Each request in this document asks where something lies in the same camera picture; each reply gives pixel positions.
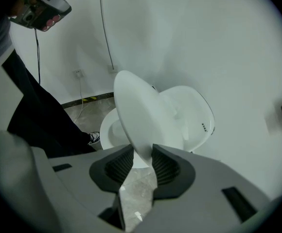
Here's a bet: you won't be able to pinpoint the person's right shoe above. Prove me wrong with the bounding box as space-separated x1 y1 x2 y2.
87 132 100 146

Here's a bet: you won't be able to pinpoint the white rounded toilet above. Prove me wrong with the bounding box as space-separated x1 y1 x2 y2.
99 85 216 169

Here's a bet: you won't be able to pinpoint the person's left forearm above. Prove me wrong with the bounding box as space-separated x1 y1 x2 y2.
7 0 27 19

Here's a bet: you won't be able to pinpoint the white plug cable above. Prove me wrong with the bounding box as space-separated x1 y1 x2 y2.
74 75 91 125

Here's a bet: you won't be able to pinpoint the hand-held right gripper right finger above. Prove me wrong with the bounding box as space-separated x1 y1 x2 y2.
132 143 278 233

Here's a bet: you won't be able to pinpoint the black wall cable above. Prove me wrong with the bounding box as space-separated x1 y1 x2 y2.
98 0 116 70

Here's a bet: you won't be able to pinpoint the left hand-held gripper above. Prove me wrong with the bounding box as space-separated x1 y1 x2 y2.
9 0 72 33

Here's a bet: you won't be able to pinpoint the person's black trousers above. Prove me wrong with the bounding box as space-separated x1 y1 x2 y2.
1 50 98 159

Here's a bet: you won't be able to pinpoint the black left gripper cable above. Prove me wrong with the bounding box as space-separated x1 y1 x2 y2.
35 28 41 85

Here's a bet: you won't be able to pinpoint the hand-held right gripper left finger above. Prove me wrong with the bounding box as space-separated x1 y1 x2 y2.
31 144 134 233

